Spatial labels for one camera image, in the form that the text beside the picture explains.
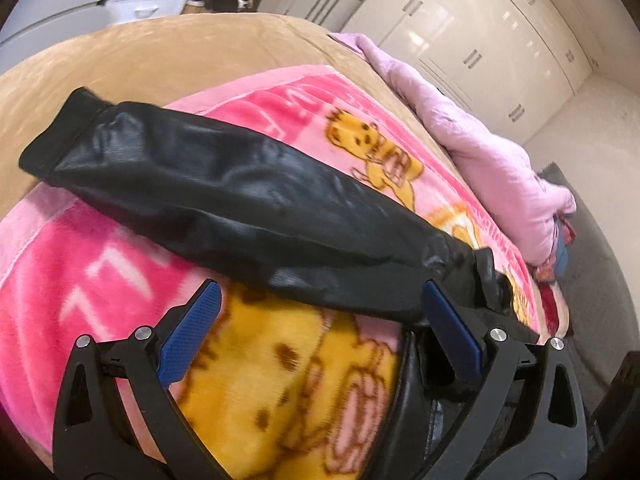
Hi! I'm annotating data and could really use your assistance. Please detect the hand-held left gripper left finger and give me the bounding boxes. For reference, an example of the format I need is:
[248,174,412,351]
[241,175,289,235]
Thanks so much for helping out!
[51,278,236,480]

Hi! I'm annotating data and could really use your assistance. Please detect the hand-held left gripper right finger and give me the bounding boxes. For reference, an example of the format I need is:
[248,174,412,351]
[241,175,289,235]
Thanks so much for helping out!
[421,280,590,480]

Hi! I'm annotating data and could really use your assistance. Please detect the black leather jacket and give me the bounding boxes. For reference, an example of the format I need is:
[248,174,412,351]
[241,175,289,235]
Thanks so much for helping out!
[19,87,543,480]

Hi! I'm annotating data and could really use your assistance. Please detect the colourful folded clothes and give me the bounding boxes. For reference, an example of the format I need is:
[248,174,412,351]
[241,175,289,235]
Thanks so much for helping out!
[532,215,576,281]

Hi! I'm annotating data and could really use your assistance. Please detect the pink cartoon printed blanket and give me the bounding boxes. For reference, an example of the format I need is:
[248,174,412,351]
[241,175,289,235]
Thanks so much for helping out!
[0,64,571,480]

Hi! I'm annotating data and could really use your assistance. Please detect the grey floor mat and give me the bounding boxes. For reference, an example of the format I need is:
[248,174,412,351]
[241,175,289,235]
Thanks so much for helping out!
[537,162,640,411]

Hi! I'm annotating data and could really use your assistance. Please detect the lilac quilt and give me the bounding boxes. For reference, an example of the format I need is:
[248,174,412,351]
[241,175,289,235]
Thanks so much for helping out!
[327,32,577,267]

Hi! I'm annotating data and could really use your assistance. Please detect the tan bed sheet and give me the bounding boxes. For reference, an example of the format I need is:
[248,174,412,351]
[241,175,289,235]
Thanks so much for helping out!
[0,12,466,221]

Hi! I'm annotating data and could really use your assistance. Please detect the white glossy wardrobe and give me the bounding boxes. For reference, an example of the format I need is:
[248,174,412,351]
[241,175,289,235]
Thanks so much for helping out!
[345,0,601,146]

